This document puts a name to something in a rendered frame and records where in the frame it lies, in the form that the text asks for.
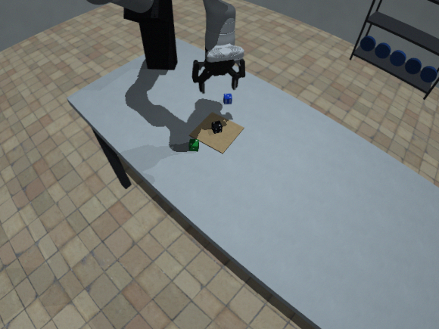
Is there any black die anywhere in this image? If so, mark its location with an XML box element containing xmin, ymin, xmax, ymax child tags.
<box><xmin>212</xmin><ymin>121</ymin><xmax>223</xmax><ymax>133</ymax></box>

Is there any green die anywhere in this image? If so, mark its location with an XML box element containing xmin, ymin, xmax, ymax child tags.
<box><xmin>189</xmin><ymin>139</ymin><xmax>199</xmax><ymax>151</ymax></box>

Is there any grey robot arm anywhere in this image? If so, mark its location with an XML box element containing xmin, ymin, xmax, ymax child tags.
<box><xmin>86</xmin><ymin>0</ymin><xmax>244</xmax><ymax>62</ymax></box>

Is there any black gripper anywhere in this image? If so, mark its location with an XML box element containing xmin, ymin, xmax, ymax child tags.
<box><xmin>192</xmin><ymin>48</ymin><xmax>245</xmax><ymax>94</ymax></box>

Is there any tan flat mat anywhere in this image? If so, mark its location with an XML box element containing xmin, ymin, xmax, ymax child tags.
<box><xmin>189</xmin><ymin>112</ymin><xmax>244</xmax><ymax>154</ymax></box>

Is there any blue die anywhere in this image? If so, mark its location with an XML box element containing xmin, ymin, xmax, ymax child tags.
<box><xmin>223</xmin><ymin>94</ymin><xmax>232</xmax><ymax>104</ymax></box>

